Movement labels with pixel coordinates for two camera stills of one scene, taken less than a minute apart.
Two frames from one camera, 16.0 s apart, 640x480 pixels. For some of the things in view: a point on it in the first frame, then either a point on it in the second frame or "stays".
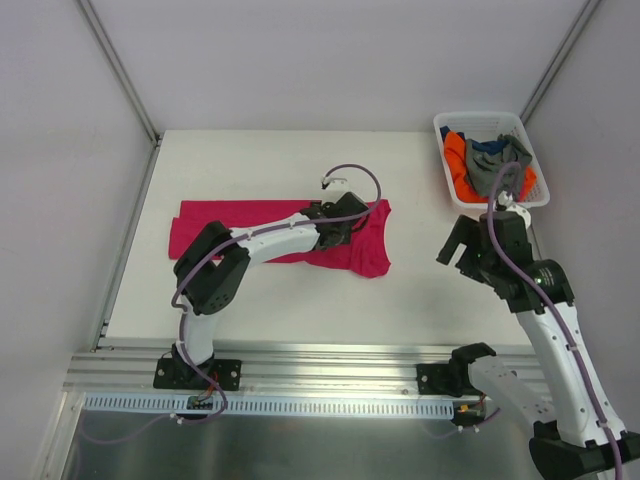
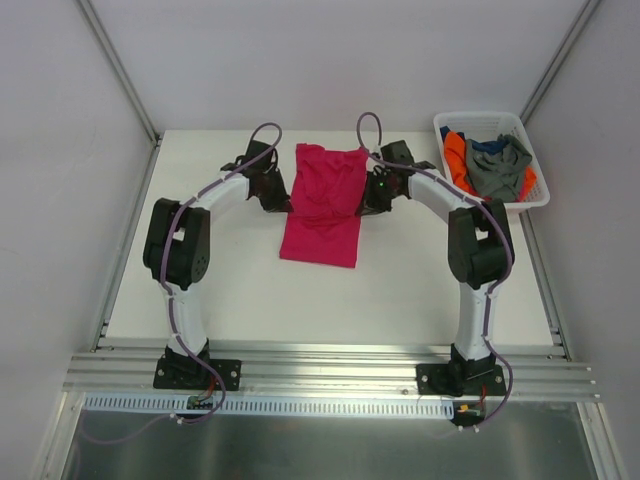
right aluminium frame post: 583,17 stays
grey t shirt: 482,166 stays
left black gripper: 335,237 -> 272,193
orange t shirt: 456,151 stays
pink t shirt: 366,250 -> 323,223
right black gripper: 476,245 -> 375,198
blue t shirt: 493,147 stays
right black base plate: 442,379 stays
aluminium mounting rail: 125,366 stays
